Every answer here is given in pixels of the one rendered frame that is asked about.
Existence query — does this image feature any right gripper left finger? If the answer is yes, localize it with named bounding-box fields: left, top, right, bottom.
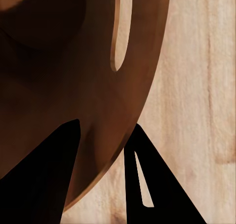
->
left=0, top=119, right=81, bottom=224

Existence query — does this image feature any trash can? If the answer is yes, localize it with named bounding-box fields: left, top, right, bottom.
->
left=0, top=0, right=170, bottom=213

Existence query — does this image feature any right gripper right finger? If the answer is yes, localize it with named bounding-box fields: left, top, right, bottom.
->
left=124, top=124, right=207, bottom=224

